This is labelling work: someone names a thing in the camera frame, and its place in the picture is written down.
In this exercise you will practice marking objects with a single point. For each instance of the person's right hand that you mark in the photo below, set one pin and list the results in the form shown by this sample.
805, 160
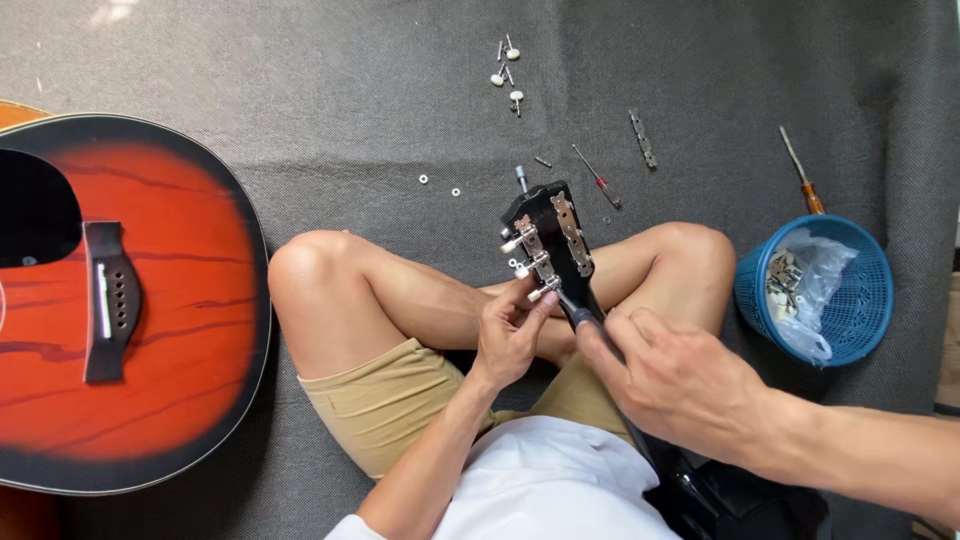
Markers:
690, 390

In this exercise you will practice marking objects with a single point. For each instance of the person's left hand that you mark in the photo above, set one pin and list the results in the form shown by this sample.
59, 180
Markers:
499, 341

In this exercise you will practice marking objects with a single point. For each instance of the person's right fingers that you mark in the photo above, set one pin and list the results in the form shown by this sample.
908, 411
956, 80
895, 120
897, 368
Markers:
619, 341

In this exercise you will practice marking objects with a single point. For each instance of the chrome tuner with white knob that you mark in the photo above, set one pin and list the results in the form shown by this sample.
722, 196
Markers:
546, 286
534, 265
526, 234

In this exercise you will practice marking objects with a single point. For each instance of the person's right leg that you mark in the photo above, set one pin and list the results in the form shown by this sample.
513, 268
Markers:
675, 262

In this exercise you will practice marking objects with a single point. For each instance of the person's leg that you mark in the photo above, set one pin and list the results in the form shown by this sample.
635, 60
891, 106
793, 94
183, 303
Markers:
675, 262
352, 292

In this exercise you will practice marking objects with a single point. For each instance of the chrome tuner strip with posts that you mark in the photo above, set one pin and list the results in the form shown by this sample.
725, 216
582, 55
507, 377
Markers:
572, 234

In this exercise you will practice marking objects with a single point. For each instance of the black guitar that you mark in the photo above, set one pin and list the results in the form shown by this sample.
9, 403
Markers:
549, 210

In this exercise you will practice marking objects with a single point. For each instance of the white shirt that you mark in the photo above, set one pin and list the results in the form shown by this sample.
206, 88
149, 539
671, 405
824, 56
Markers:
555, 480

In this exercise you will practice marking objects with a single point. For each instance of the heap of tuner parts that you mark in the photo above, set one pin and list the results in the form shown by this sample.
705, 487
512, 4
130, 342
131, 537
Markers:
781, 281

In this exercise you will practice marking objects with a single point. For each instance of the bare metal tuner plate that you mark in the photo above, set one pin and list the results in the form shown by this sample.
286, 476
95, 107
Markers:
643, 139

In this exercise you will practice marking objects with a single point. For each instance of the clear plastic bag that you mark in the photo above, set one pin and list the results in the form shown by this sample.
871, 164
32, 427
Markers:
821, 270

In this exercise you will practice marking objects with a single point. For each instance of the blue plastic basket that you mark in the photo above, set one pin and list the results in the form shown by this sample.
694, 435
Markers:
862, 300

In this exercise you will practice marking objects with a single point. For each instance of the tan shorts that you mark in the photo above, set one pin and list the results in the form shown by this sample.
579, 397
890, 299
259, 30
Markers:
375, 405

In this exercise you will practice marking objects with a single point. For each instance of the loose white knob tuner peg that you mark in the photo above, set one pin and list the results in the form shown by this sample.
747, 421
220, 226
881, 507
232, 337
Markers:
497, 79
512, 53
516, 96

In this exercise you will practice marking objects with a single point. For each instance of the person's left leg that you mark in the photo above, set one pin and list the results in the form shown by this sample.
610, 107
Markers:
352, 292

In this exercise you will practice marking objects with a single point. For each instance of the red sunburst guitar body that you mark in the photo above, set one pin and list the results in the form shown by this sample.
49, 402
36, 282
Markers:
165, 315

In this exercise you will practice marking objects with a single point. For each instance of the orange guitar body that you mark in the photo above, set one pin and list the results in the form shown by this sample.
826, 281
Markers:
22, 517

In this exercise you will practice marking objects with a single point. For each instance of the metal tuner post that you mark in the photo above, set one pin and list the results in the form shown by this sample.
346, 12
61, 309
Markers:
520, 178

